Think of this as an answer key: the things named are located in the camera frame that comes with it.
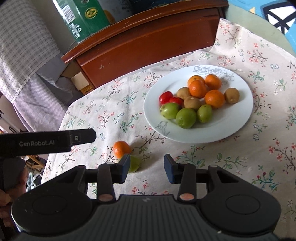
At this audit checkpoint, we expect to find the green oval fruit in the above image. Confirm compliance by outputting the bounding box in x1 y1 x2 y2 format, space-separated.
128 156 141 173

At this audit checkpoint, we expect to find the green round fruit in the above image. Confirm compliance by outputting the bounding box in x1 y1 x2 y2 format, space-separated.
176 108 197 129

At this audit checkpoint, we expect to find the brown kiwi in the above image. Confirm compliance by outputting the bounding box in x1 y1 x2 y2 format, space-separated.
224 88 240 104
184 96 202 111
177 87 191 100

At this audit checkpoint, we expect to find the red cherry tomato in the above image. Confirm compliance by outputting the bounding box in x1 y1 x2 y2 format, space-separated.
159 91 173 105
169 96 184 108

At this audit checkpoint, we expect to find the large orange tangerine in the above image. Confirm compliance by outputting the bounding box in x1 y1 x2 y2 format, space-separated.
189 80 208 98

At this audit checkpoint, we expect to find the person's left hand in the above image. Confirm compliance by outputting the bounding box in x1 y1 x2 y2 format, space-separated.
1 157 29 227

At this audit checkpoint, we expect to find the green fruit on plate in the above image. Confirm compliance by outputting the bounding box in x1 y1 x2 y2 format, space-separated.
197 104 213 123

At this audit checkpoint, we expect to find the small cardboard box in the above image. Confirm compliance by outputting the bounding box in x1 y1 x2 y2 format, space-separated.
61 62 94 95

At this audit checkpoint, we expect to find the white ceramic plate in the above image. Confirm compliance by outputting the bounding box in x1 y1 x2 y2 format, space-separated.
144 65 253 144

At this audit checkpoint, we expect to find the orange tangerine front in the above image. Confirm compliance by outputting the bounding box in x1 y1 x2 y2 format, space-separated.
204 89 225 109

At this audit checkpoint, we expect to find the floral tablecloth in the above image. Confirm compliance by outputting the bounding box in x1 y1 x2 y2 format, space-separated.
43 20 295 238

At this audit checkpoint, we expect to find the orange tangerine back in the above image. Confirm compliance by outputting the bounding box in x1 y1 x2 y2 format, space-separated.
187 75 205 86

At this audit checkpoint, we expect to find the checkered grey cloth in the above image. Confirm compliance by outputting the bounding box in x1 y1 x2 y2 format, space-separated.
0 0 82 133

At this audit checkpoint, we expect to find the green cardboard box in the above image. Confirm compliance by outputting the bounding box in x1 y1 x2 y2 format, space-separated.
52 0 132 44

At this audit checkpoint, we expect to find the blue patterned cushion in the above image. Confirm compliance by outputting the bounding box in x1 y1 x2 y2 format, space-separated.
225 1 295 56

